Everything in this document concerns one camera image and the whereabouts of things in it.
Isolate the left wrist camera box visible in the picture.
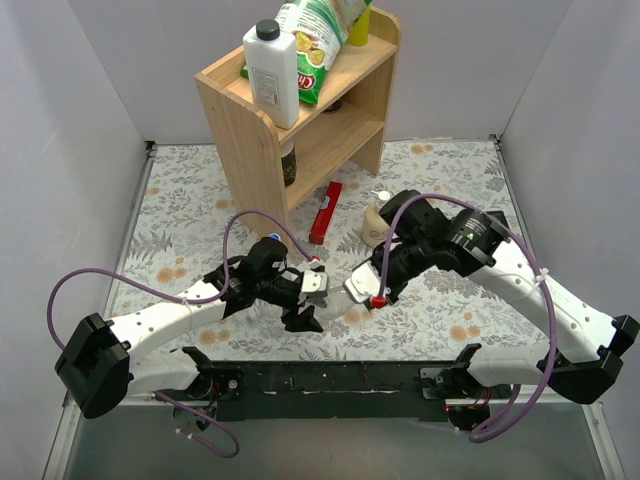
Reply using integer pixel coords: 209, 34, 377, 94
300, 266, 329, 298

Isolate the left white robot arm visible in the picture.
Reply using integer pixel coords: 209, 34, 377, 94
55, 237, 329, 419

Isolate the clear plastic bottle front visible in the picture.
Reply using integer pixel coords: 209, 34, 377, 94
251, 300, 282, 322

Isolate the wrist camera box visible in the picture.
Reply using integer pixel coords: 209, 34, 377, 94
300, 266, 329, 298
344, 260, 388, 309

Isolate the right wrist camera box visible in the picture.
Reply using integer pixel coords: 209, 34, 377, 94
344, 260, 388, 309

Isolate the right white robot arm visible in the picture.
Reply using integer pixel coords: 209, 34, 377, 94
365, 190, 639, 404

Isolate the wooden shelf unit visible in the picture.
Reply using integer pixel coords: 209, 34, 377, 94
195, 7, 402, 235

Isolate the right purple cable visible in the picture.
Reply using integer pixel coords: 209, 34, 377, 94
377, 193, 559, 445

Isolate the yellow bottle on shelf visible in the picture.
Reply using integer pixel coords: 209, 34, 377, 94
348, 6, 371, 47

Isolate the dark bottle in shelf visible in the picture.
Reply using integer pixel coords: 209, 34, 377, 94
280, 140, 297, 187

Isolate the white bottle black cap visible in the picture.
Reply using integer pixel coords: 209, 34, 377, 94
243, 19, 299, 129

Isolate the black base bar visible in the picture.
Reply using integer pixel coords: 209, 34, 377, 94
164, 361, 511, 422

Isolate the green chips bag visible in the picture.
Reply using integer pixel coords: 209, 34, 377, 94
239, 0, 374, 106

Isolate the beige lotion bottle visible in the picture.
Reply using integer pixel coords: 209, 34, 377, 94
361, 191, 391, 248

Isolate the floral table mat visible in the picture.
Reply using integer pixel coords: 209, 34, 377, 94
110, 139, 544, 361

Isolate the red box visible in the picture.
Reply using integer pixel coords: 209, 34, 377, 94
309, 181, 343, 245

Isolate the purple cable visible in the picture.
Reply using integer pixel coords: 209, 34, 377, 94
47, 209, 321, 351
377, 193, 559, 445

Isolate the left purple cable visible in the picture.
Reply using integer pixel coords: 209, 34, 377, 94
47, 209, 321, 351

